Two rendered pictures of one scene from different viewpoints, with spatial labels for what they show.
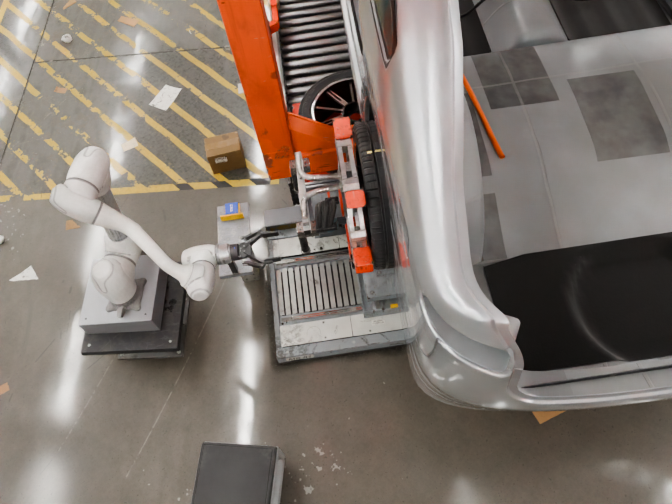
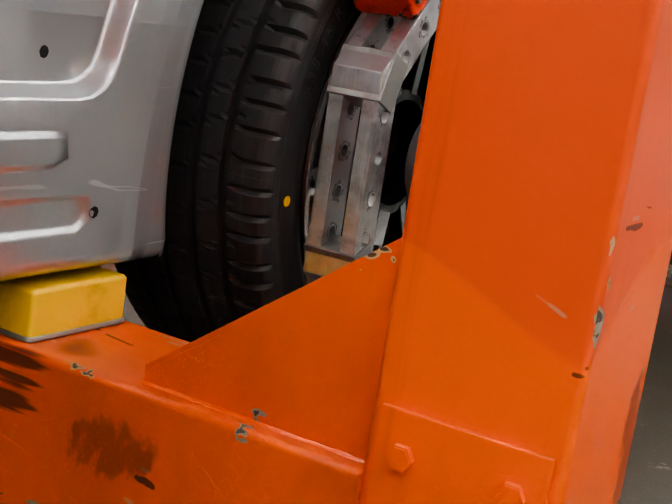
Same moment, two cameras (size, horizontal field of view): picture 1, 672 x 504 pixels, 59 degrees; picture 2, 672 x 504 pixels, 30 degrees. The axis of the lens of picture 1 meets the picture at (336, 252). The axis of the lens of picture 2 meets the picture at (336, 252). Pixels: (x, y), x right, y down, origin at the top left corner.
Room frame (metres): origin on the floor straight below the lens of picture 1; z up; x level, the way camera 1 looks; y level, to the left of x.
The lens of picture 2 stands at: (2.95, 0.52, 1.03)
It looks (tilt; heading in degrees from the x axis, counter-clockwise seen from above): 12 degrees down; 209
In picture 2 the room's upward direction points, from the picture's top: 9 degrees clockwise
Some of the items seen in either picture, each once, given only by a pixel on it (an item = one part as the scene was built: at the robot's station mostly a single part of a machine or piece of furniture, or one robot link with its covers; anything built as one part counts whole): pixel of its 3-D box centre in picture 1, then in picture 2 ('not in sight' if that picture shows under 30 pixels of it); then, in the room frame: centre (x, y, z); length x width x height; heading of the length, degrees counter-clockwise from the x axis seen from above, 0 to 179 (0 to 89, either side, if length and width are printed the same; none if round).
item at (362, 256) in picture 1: (362, 259); not in sight; (1.22, -0.11, 0.85); 0.09 x 0.08 x 0.07; 179
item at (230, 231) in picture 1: (234, 239); not in sight; (1.70, 0.51, 0.44); 0.43 x 0.17 x 0.03; 179
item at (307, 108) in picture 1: (356, 122); not in sight; (2.40, -0.24, 0.39); 0.66 x 0.66 x 0.24
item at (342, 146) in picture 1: (351, 199); (452, 164); (1.54, -0.10, 0.85); 0.54 x 0.07 x 0.54; 179
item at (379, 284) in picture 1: (389, 252); not in sight; (1.54, -0.27, 0.32); 0.40 x 0.30 x 0.28; 179
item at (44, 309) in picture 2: not in sight; (30, 290); (2.04, -0.30, 0.71); 0.14 x 0.14 x 0.05; 89
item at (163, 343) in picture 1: (145, 316); not in sight; (1.48, 1.08, 0.15); 0.50 x 0.50 x 0.30; 83
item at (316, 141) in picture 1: (343, 135); (165, 349); (2.05, -0.13, 0.69); 0.52 x 0.17 x 0.35; 89
